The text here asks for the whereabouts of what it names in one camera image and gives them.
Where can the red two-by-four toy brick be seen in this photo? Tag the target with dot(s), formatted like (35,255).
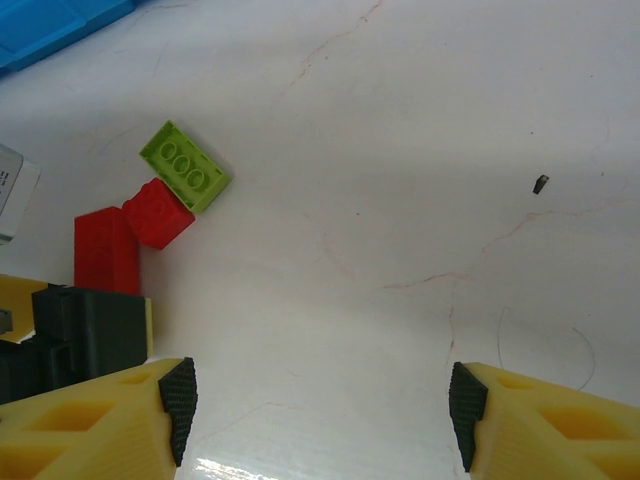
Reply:
(102,250)

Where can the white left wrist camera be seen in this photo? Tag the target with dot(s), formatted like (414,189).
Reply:
(17,195)

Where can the small black debris piece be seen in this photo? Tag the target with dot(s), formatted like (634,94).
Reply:
(540,183)

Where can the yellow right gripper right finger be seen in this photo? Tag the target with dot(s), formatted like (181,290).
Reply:
(525,450)

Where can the blue plastic compartment bin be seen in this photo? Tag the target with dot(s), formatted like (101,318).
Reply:
(40,25)

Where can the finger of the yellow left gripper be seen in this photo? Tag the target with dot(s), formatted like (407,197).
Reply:
(149,327)
(20,300)

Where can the lime green two-by-four toy brick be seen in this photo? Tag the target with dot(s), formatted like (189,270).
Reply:
(185,165)

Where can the red two-by-two toy brick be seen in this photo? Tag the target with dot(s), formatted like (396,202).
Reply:
(157,215)

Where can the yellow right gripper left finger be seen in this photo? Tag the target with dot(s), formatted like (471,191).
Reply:
(125,440)

